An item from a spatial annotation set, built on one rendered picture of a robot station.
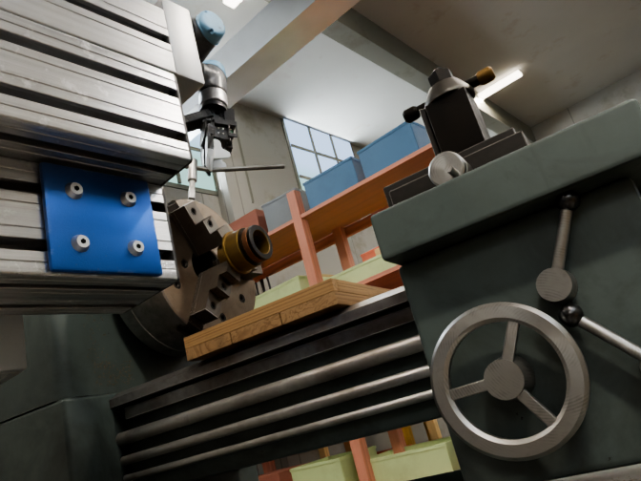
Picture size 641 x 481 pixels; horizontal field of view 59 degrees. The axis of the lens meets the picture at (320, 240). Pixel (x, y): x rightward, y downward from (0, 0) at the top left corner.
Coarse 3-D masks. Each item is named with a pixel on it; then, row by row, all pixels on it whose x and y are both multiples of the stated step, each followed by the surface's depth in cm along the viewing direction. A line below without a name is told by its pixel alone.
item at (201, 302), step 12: (228, 264) 111; (204, 276) 113; (216, 276) 111; (228, 276) 111; (204, 288) 111; (216, 288) 109; (228, 288) 111; (204, 300) 108; (216, 300) 110; (192, 312) 108; (204, 312) 107; (216, 312) 109; (180, 324) 108; (192, 324) 108
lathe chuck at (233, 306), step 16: (208, 208) 126; (224, 224) 129; (176, 240) 113; (176, 256) 111; (208, 256) 123; (192, 272) 113; (176, 288) 108; (192, 288) 111; (240, 288) 125; (144, 304) 107; (160, 304) 105; (176, 304) 106; (224, 304) 118; (240, 304) 123; (144, 320) 108; (160, 320) 107; (176, 320) 106; (224, 320) 116; (160, 336) 110; (176, 336) 110
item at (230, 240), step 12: (240, 228) 113; (252, 228) 111; (228, 240) 112; (240, 240) 110; (252, 240) 109; (264, 240) 115; (228, 252) 111; (240, 252) 110; (252, 252) 109; (264, 252) 114; (240, 264) 111; (252, 264) 111
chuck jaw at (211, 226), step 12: (192, 204) 115; (180, 216) 114; (192, 216) 114; (180, 228) 115; (192, 228) 114; (204, 228) 113; (216, 228) 115; (228, 228) 116; (192, 240) 115; (204, 240) 114; (216, 240) 113; (204, 252) 115
